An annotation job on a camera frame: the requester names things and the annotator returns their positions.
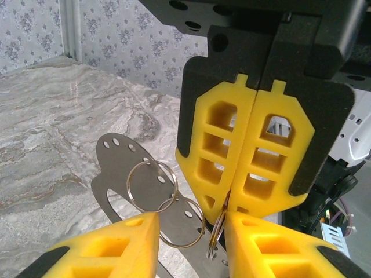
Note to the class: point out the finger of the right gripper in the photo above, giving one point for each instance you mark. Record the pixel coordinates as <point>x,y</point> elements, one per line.
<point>290,98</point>
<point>217,95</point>

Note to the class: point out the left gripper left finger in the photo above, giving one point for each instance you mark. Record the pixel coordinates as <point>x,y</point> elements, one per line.
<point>101,252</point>

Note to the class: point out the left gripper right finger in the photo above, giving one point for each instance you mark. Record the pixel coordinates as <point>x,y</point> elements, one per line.
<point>290,255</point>

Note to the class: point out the metal key holder plate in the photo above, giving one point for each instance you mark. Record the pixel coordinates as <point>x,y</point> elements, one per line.
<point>113,162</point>

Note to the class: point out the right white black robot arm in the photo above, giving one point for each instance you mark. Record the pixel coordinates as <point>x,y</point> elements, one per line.
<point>359,139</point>

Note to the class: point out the aluminium corner post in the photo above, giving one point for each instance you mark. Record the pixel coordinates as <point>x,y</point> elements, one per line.
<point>71,29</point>

